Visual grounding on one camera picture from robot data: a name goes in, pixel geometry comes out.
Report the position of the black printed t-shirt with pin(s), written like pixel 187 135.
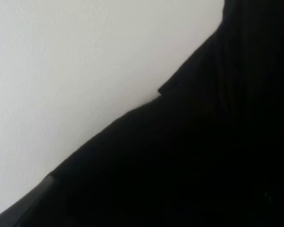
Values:
pixel 208 152

